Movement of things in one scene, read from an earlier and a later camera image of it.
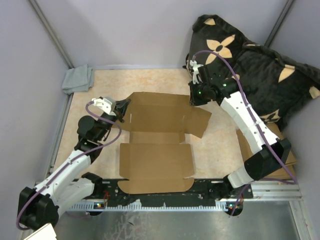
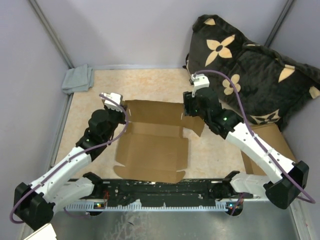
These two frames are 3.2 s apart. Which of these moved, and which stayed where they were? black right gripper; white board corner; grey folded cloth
Moved: black right gripper
Stayed: grey folded cloth; white board corner
